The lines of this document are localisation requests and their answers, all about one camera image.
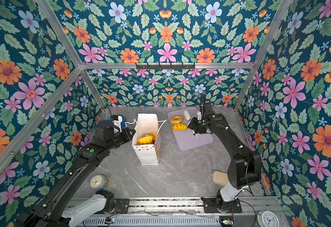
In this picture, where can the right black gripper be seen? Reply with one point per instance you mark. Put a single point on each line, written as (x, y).
(193, 125)

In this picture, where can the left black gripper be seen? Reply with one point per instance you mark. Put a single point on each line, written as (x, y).
(128, 136)

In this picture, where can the fake bagel ring bread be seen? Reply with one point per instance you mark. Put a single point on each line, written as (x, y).
(176, 119)

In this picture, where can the small yellow fake bread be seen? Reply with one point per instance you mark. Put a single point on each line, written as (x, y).
(179, 127)

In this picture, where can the white paper gift bag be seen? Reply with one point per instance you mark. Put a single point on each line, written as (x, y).
(148, 155)

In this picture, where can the small striped fake bun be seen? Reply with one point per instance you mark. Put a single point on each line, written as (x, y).
(146, 140)

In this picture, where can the round fake bun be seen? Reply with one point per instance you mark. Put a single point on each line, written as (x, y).
(154, 135)

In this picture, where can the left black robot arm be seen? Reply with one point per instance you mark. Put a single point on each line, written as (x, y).
(49, 212)

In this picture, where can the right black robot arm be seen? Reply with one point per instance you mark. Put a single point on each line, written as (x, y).
(245, 168)

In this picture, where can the blue cap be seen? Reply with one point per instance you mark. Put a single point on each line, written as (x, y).
(123, 124)

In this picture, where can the lavender plastic tray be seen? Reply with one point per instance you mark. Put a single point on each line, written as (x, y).
(185, 139)

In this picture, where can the small gold alarm clock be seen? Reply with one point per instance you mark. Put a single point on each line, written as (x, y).
(99, 181)

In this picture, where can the beige oval sponge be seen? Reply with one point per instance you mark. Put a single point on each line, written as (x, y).
(220, 178)

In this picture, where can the white analog clock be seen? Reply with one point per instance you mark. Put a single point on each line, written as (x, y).
(267, 219)

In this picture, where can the black hook rail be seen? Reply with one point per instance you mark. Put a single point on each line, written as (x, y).
(165, 66)

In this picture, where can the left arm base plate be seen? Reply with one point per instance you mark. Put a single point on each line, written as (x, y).
(119, 206)

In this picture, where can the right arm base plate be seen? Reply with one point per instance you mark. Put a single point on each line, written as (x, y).
(217, 205)

